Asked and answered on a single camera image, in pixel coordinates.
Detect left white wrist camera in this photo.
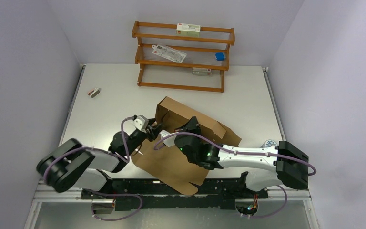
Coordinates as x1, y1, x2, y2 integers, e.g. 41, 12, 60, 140
133, 115, 149, 133

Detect small red grey object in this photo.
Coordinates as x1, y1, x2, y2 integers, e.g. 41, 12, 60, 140
87, 87, 101, 98

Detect orange wooden shelf rack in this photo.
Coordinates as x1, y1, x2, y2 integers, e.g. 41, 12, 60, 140
132, 21, 235, 93

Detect white green box top shelf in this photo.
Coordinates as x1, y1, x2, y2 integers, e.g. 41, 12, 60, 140
176, 23, 201, 38

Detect grey box bottom shelf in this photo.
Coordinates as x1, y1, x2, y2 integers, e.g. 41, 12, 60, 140
192, 67, 212, 76

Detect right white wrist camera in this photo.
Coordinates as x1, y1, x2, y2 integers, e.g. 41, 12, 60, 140
160, 130, 177, 147

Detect small blue object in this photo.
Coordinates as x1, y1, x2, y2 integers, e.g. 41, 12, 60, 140
215, 52, 226, 61

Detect brown cardboard box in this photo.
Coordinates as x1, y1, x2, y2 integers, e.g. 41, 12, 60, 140
132, 97, 241, 195

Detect clear plastic packaged item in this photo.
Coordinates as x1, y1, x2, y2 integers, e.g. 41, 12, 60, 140
152, 44, 187, 63

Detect aluminium rail frame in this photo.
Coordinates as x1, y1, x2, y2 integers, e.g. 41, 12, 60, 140
32, 181, 312, 203

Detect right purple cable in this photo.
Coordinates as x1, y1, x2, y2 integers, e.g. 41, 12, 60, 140
153, 132, 317, 219

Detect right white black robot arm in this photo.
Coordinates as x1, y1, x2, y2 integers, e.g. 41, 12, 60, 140
174, 116, 310, 198

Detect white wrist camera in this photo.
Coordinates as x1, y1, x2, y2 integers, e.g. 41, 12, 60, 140
133, 115, 149, 133
160, 130, 177, 147

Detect round blue white sticker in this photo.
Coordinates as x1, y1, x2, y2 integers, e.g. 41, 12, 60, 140
262, 139, 278, 148

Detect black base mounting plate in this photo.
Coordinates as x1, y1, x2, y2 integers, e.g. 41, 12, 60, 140
81, 178, 268, 211

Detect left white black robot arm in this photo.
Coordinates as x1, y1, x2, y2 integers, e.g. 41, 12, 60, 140
36, 115, 162, 198

